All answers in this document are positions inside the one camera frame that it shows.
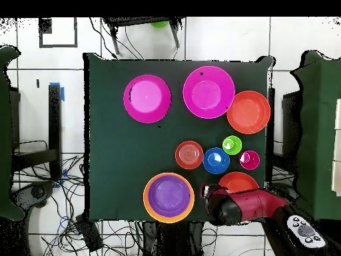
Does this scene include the white boxes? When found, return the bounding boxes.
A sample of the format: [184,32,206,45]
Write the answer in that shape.
[330,98,341,197]

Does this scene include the orange bowl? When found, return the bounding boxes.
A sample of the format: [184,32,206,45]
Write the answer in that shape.
[143,172,196,224]

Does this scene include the small red bowl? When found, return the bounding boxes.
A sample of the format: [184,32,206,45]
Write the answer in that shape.
[174,140,204,171]

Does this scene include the black table frame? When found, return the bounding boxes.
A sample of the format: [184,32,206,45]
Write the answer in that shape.
[266,87,276,185]
[11,84,63,182]

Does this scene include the dark green tablecloth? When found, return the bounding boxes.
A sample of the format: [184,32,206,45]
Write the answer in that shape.
[83,52,275,223]

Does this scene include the blue tape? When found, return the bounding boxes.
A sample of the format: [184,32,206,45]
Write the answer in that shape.
[49,82,65,102]

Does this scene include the black cable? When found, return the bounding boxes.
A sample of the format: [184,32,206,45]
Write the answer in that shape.
[89,17,118,59]

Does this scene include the pink bowl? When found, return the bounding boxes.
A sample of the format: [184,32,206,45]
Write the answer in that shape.
[123,74,172,124]
[182,65,236,119]

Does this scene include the green cloth side table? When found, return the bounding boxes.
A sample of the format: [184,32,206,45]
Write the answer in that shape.
[289,50,341,221]
[0,45,25,221]

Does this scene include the deep red-orange bowl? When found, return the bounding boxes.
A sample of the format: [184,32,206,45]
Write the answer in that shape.
[218,171,260,195]

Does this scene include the black stool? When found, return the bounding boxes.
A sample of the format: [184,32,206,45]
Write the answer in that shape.
[102,17,185,55]

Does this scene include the shallow red-orange bowl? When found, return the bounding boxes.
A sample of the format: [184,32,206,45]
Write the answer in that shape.
[226,90,272,135]

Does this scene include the black office chair base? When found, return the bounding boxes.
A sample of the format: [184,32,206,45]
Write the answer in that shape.
[11,181,57,211]
[268,182,300,211]

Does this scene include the red cup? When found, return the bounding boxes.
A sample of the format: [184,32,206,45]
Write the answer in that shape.
[238,150,261,171]

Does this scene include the blue bowl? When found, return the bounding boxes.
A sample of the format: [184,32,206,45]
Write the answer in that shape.
[202,147,230,175]

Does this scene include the black power strip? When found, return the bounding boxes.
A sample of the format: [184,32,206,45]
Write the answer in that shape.
[75,213,104,253]

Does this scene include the green cup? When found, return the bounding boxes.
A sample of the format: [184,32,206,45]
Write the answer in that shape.
[222,135,242,156]

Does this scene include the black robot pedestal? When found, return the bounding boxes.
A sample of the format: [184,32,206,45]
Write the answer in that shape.
[142,221,204,256]

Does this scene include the lime green bowl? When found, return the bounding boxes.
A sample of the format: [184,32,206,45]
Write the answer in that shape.
[150,20,170,29]

